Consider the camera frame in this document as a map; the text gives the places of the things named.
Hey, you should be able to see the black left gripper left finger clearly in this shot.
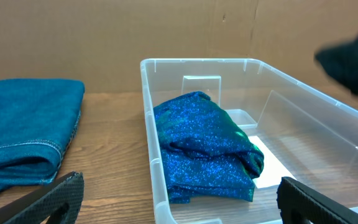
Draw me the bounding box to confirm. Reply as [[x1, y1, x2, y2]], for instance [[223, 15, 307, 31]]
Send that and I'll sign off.
[[0, 172, 85, 224]]

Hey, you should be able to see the clear plastic storage bin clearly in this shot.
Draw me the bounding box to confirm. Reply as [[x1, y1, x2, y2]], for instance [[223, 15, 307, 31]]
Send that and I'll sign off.
[[140, 58, 358, 223]]

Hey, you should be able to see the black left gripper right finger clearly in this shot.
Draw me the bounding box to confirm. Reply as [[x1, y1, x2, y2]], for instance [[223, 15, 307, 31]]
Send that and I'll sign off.
[[277, 177, 358, 224]]

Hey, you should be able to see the blue green glitter cloth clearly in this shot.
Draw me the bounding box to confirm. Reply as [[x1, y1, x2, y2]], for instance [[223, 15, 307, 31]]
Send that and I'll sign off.
[[154, 91, 264, 203]]

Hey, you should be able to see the black cloth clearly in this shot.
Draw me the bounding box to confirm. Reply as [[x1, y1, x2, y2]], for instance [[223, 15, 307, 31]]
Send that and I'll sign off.
[[314, 37, 358, 96]]

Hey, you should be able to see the folded blue denim cloth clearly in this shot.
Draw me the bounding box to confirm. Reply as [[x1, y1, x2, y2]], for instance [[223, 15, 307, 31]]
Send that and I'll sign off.
[[0, 78, 85, 192]]

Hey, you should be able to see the white paper label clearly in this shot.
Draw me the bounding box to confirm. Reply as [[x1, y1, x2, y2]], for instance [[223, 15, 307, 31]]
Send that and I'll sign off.
[[249, 136, 296, 189]]

